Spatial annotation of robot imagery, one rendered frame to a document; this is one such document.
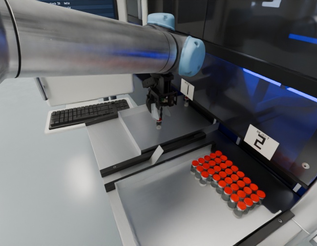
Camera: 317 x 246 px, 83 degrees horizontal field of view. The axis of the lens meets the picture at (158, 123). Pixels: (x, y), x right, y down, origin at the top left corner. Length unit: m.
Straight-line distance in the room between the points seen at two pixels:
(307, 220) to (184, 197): 0.29
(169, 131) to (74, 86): 0.62
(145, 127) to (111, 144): 0.15
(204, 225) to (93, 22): 0.47
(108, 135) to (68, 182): 1.12
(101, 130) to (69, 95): 0.42
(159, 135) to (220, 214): 0.34
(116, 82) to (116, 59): 0.86
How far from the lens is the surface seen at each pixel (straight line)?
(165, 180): 0.57
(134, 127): 0.75
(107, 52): 0.25
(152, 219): 0.51
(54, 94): 1.14
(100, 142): 0.72
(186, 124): 0.77
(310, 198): 0.55
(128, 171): 0.60
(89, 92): 1.13
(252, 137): 0.56
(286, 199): 0.65
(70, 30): 0.23
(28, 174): 2.04
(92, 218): 1.56
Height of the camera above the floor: 1.35
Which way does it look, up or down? 37 degrees down
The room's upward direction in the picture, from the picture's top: straight up
